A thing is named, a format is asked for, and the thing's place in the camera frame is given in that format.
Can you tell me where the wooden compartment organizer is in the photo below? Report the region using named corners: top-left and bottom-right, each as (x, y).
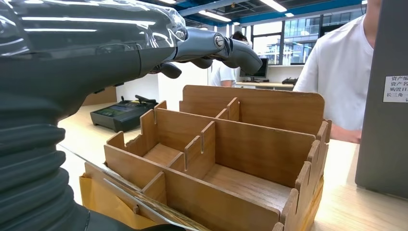
top-left (103, 84), bottom-right (332, 231)

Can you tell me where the person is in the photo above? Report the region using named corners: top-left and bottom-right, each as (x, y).
top-left (210, 31), bottom-right (253, 88)
top-left (293, 0), bottom-right (383, 145)

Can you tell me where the yellow organizer base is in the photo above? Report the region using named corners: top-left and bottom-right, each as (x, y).
top-left (79, 162), bottom-right (325, 231)

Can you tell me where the black screen remote controller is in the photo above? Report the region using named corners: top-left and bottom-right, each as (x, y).
top-left (89, 95), bottom-right (159, 133)

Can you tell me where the white desk wooden top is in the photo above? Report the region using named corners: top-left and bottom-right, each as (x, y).
top-left (235, 81), bottom-right (295, 92)

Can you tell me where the grey laptop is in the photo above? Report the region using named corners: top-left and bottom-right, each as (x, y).
top-left (355, 0), bottom-right (408, 200)

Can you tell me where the black computer monitor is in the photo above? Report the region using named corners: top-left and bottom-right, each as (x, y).
top-left (240, 58), bottom-right (269, 83)

